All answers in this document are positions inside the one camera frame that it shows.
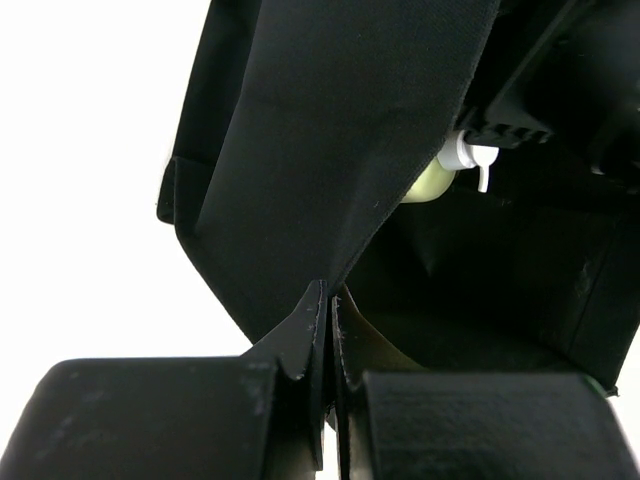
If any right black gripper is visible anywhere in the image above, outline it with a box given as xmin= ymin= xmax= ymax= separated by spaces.
xmin=459 ymin=1 xmax=639 ymax=175

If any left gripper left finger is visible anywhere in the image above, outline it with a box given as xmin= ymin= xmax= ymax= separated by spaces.
xmin=1 ymin=281 xmax=328 ymax=479

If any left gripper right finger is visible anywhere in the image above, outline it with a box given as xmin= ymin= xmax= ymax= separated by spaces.
xmin=331 ymin=294 xmax=639 ymax=479

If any black canvas bag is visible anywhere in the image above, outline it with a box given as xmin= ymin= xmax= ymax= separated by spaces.
xmin=157 ymin=1 xmax=639 ymax=395

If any yellow-green pump bottle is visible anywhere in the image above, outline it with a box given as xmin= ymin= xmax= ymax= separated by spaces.
xmin=401 ymin=130 xmax=500 ymax=204

